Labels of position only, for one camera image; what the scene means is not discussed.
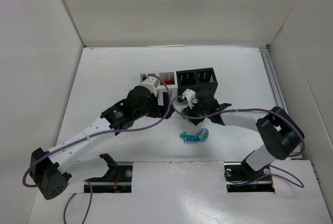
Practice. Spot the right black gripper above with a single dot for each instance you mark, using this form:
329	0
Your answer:
199	112

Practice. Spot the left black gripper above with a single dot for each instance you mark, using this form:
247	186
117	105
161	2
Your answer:
161	109

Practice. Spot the cyan printed round lego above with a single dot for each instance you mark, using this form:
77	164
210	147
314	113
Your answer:
203	135

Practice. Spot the red rounded lego brick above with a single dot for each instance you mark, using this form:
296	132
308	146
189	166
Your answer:
169	82

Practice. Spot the cyan lego brick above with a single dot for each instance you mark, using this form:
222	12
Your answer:
190	139

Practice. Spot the small green lego piece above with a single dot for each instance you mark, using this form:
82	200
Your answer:
182	135

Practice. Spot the green square lego brick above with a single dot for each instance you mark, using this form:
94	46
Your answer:
184	114

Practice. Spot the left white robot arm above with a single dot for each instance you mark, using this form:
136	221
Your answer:
60	166

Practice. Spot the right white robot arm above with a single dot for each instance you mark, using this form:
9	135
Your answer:
279	133

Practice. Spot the black double container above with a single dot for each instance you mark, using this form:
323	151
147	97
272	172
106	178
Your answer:
203	79

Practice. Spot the white double container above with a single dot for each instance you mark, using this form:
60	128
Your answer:
161	88

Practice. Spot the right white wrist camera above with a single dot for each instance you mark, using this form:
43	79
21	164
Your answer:
190	96

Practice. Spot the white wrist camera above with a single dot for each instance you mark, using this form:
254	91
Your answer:
190	96
149	82

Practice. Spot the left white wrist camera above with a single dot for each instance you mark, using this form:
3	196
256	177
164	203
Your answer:
149	82

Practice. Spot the aluminium rail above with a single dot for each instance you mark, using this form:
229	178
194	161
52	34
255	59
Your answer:
272	78

